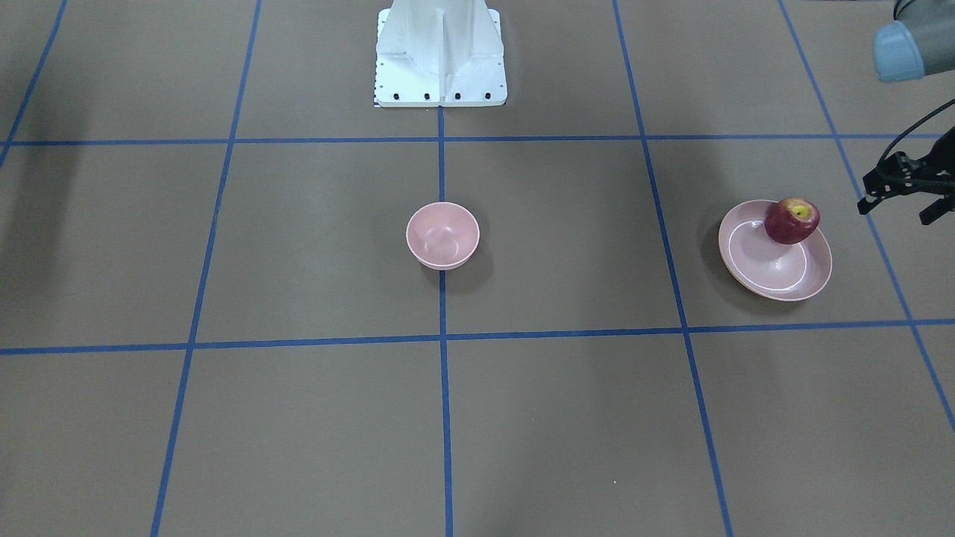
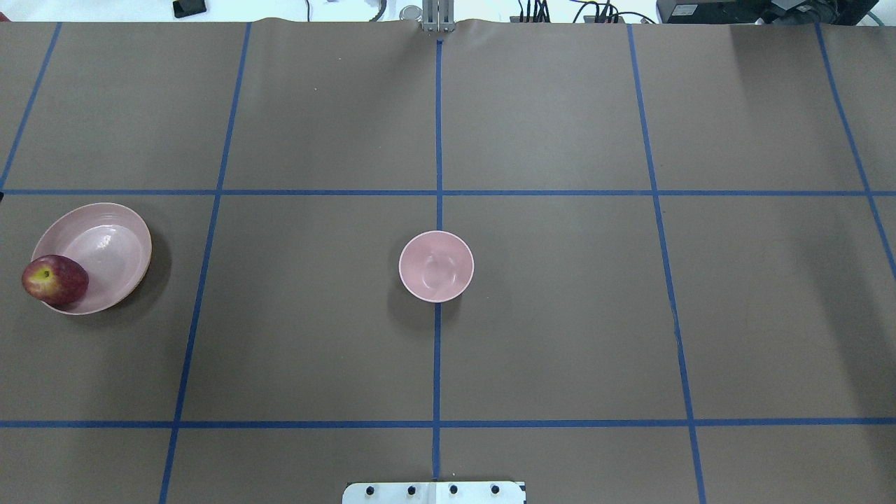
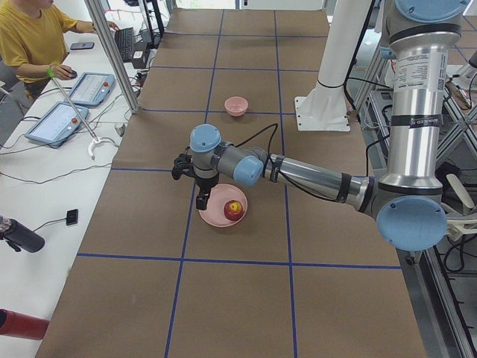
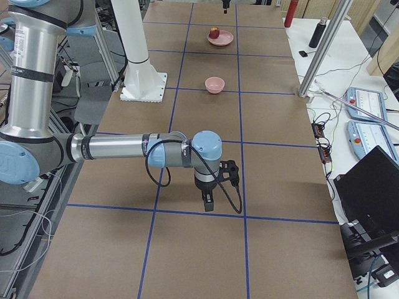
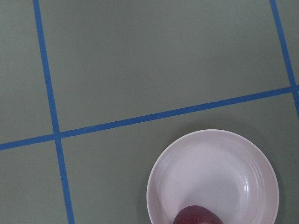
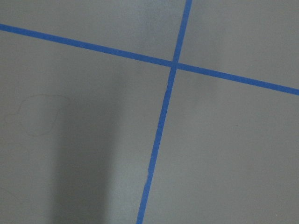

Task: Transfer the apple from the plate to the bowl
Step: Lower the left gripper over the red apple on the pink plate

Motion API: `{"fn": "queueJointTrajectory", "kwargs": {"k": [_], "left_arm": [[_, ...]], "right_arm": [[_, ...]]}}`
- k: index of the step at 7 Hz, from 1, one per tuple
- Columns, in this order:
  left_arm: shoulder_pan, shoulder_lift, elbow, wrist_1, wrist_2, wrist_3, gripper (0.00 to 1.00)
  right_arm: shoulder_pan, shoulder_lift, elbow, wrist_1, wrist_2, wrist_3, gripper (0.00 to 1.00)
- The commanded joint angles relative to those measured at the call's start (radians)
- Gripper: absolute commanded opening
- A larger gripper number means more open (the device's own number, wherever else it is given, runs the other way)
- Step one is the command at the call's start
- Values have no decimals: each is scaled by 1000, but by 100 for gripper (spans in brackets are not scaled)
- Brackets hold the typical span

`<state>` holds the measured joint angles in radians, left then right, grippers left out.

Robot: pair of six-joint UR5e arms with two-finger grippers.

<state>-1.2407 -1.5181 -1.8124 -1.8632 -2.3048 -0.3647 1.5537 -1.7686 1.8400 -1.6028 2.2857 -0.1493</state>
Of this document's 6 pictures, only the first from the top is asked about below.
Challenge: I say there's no pink plate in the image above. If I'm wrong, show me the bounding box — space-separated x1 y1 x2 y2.
718 200 833 302

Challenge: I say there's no red apple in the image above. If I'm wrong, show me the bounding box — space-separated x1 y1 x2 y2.
763 197 821 245

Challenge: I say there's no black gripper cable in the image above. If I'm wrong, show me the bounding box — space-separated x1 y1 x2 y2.
877 100 955 180

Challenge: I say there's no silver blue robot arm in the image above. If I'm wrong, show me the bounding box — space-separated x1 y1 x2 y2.
857 1 954 227

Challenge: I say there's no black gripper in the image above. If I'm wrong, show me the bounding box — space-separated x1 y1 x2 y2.
857 146 955 227

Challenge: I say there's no pink bowl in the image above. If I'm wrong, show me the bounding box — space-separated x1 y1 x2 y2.
405 201 481 271

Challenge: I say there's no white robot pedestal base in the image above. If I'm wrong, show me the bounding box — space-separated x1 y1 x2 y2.
373 1 508 108

